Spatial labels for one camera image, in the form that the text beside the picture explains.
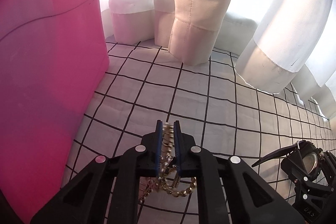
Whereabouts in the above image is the black wrist watch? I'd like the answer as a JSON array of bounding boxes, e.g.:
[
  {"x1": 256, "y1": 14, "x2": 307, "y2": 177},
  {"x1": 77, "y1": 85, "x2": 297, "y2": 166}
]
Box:
[{"x1": 252, "y1": 140, "x2": 323, "y2": 182}]

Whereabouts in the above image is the gold pearl hair claw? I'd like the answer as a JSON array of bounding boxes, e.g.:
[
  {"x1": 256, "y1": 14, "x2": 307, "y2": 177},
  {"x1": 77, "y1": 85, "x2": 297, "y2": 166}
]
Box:
[{"x1": 138, "y1": 123, "x2": 197, "y2": 204}]

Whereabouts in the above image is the pink storage box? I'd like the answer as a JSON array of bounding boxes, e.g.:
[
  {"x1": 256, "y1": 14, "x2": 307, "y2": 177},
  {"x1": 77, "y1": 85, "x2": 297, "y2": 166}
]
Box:
[{"x1": 1, "y1": 0, "x2": 109, "y2": 223}]

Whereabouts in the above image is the white sheer curtain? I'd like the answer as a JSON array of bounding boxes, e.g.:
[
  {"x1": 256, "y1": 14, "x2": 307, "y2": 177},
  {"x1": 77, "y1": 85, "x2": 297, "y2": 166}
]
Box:
[{"x1": 108, "y1": 0, "x2": 335, "y2": 98}]

